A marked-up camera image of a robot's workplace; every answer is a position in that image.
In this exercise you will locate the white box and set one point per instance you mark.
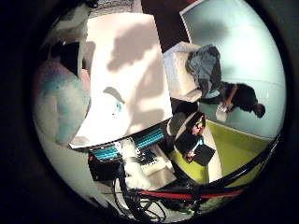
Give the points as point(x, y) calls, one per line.
point(177, 71)

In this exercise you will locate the teal striped rack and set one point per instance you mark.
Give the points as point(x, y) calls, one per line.
point(137, 144)

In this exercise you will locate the grey clothes pile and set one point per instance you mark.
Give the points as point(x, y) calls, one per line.
point(205, 68)

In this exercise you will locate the white paper sheet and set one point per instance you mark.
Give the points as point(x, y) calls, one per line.
point(222, 112)

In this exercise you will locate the person in dark clothes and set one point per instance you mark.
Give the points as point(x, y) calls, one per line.
point(243, 96)

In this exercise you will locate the lime green floor mat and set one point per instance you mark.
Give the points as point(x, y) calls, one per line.
point(236, 149)

